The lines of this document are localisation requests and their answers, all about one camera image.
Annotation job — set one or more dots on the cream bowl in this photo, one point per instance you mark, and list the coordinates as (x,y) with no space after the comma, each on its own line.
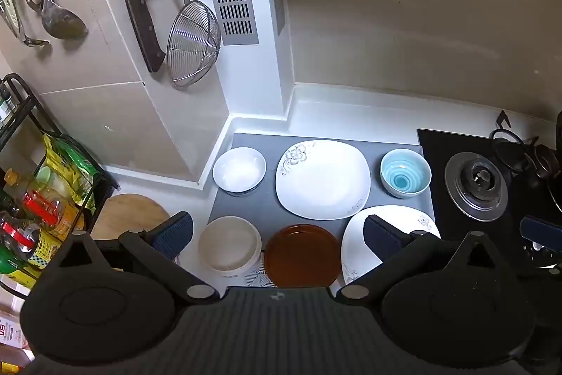
(228,243)

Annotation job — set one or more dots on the black gas stove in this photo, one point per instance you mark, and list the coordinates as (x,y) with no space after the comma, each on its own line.
(439,146)

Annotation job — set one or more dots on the red label oil bottle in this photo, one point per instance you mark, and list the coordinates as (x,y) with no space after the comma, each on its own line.
(44,203)

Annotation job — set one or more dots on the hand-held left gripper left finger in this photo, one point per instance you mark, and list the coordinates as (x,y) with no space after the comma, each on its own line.
(173,232)

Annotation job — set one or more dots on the yellow snack packet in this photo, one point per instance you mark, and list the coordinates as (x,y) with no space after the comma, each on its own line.
(57,168)

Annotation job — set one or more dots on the green snack packet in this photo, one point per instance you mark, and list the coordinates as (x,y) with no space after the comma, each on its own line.
(79,157)

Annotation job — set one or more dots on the yellow label bottle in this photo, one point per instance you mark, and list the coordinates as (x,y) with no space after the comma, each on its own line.
(19,241)

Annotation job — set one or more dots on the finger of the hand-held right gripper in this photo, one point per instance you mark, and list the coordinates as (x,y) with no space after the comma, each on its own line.
(542,230)

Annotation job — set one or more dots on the square white floral plate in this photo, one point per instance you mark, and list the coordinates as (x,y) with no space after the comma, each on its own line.
(322,181)
(354,241)

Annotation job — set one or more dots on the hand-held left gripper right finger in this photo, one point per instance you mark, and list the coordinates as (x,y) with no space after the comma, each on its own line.
(382,234)

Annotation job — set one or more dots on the brown round plate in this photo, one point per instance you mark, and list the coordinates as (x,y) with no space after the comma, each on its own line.
(303,254)

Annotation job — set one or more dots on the blue striped bowl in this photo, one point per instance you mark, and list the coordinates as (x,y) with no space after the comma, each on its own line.
(405,174)

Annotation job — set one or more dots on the black pot support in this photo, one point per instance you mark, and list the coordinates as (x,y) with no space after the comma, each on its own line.
(542,162)

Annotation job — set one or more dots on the steel stove burner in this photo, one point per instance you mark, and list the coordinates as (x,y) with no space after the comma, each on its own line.
(476,186)

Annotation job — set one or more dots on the grey mat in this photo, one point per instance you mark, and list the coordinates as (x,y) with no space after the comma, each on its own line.
(259,203)

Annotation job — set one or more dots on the patterned coaster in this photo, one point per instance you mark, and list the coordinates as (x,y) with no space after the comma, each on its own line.
(260,276)

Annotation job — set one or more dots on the white bowl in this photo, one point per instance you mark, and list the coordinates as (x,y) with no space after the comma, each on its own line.
(239,168)

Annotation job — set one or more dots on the round wooden cutting board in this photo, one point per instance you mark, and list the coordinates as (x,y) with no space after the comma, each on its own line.
(125,212)

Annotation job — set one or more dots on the red white carton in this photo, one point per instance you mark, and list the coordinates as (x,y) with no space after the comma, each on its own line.
(8,331)

